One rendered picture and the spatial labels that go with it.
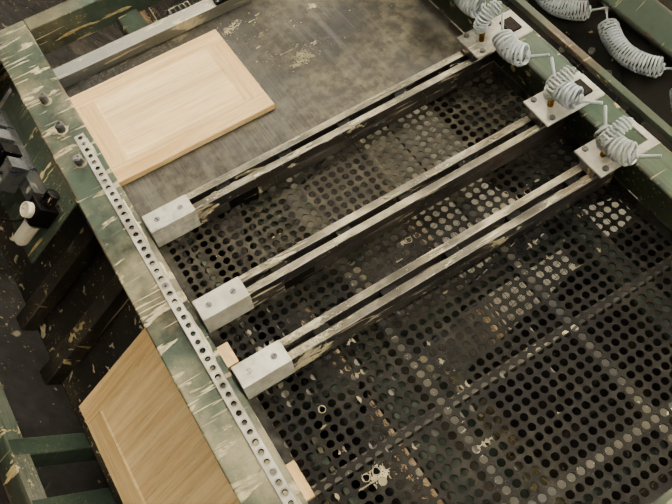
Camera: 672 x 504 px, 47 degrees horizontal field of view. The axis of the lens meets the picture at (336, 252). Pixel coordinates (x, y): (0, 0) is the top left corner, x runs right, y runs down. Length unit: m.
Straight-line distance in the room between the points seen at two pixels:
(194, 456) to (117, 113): 0.99
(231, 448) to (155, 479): 0.55
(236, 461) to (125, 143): 0.99
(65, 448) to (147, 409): 0.32
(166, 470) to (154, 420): 0.14
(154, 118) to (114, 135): 0.12
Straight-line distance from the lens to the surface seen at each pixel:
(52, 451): 2.41
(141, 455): 2.26
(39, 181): 2.27
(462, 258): 1.85
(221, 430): 1.73
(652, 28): 2.58
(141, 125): 2.27
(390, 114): 2.14
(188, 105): 2.28
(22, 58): 2.55
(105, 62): 2.47
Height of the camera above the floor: 1.84
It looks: 20 degrees down
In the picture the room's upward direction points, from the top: 43 degrees clockwise
